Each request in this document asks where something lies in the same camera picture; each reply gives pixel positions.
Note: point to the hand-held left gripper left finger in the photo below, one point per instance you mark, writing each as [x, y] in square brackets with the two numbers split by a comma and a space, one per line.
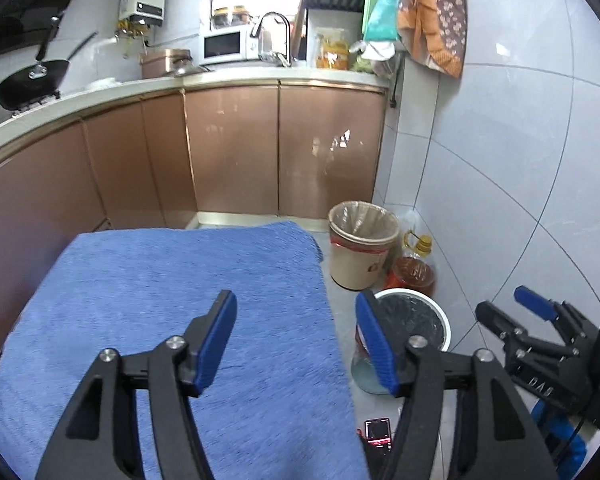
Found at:
[215, 345]

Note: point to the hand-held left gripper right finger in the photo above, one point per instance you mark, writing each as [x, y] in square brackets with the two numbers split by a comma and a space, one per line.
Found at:
[377, 350]

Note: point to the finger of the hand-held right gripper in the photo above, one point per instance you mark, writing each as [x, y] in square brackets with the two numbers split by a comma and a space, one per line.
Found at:
[500, 322]
[535, 302]

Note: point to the white bin with black liner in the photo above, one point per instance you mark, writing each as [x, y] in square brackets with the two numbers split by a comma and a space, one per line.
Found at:
[420, 320]

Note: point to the person's right forearm blue sleeve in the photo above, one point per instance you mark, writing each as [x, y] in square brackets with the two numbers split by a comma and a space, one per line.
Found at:
[565, 440]

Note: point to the phone with red screen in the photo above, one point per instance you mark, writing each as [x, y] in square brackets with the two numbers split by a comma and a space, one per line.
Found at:
[377, 432]

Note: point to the blue towel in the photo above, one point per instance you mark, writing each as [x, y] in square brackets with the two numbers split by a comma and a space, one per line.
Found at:
[180, 270]

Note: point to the cooking oil bottle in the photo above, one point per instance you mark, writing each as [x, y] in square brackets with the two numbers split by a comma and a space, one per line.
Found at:
[412, 275]

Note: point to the beige bin with clear liner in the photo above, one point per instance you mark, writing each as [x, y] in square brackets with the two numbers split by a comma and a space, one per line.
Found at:
[355, 265]

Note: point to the steel pot lid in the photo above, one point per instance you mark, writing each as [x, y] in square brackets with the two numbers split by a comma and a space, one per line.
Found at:
[192, 69]

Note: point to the white bowl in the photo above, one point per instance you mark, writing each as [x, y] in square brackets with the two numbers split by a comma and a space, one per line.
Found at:
[102, 83]

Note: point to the copper rice cooker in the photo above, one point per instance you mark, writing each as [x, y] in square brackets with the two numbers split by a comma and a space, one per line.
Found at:
[162, 65]

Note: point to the white microwave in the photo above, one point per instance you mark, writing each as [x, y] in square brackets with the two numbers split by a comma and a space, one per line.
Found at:
[222, 47]

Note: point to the white plastic bag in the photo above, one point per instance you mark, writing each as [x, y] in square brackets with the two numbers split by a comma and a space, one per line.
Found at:
[377, 50]

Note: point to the orange brown floral apron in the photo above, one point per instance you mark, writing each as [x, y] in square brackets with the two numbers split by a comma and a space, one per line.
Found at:
[440, 20]

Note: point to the yellow detergent bottle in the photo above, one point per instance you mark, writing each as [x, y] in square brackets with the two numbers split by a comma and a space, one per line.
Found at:
[332, 52]

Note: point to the gas stove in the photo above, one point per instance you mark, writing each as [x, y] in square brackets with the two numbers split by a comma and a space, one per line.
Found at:
[20, 110]

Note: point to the black wok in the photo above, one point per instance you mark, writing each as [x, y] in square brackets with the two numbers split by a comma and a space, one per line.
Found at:
[30, 87]

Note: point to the teal plastic bag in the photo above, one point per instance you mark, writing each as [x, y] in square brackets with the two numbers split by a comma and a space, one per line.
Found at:
[385, 17]

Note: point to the steel kitchen faucet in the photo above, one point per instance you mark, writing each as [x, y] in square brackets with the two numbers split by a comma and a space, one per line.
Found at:
[285, 25]

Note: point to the steel pot with glass lid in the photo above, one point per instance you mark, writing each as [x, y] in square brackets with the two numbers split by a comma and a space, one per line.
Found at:
[230, 17]

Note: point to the green cutting board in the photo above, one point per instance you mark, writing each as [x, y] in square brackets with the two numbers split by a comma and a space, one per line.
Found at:
[369, 5]

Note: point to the black range hood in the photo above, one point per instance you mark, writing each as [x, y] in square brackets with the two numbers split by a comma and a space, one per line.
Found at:
[20, 0]

